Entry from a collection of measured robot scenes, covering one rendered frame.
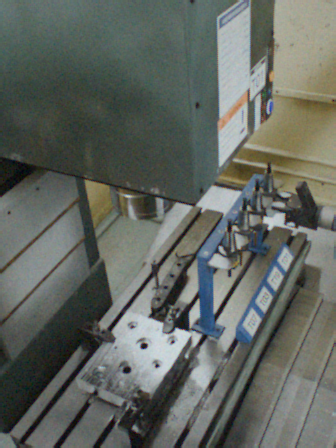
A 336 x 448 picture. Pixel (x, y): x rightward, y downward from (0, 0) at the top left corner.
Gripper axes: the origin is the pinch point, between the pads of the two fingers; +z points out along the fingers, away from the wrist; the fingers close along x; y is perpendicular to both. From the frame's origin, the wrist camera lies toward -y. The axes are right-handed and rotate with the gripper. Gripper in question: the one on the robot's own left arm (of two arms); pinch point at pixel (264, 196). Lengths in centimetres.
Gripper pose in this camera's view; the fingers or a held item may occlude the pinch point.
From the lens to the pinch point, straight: 185.0
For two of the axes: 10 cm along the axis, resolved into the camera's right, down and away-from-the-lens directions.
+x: 4.7, -5.7, 6.7
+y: 0.5, 7.8, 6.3
